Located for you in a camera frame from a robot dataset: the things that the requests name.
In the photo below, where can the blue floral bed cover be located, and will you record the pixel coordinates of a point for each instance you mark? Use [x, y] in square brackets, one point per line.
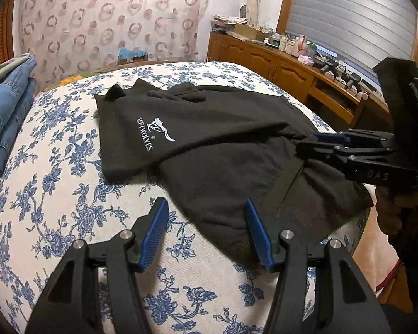
[73, 181]

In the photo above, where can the folded blue jeans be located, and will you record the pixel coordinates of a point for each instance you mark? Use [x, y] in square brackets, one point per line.
[10, 111]

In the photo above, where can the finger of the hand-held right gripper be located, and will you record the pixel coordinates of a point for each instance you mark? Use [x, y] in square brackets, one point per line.
[329, 137]
[369, 170]

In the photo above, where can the cream tied curtain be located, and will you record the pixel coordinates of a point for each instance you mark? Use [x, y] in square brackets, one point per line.
[253, 0]

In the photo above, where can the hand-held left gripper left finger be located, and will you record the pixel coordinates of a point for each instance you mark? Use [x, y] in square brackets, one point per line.
[156, 226]

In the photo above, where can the person's right hand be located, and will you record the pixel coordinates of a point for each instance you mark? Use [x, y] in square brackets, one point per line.
[392, 205]

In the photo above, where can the black pants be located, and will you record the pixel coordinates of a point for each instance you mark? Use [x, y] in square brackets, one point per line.
[212, 146]

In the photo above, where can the folded grey-green pants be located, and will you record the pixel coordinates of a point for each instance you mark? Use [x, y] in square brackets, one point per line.
[0, 73]

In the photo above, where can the wooden cabinet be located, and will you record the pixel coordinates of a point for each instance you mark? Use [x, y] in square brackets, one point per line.
[264, 66]

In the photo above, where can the pink bottle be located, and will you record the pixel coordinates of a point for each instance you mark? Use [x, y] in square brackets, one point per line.
[303, 43]

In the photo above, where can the circle-patterned cloth cover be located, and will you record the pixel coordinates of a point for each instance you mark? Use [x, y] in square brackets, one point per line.
[108, 17]

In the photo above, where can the grey window blind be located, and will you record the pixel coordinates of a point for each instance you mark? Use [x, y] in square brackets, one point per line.
[334, 14]

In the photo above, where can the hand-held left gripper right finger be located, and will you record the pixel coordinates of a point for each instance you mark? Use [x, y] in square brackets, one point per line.
[257, 229]

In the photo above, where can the yellow floral blanket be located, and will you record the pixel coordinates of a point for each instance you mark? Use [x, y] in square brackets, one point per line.
[66, 78]

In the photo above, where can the stack of papers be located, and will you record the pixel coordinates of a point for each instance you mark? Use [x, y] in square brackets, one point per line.
[228, 21]

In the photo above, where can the blue plastic bag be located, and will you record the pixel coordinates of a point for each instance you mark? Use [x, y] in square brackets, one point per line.
[132, 55]

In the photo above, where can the cardboard box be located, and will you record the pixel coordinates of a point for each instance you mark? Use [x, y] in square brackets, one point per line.
[247, 31]

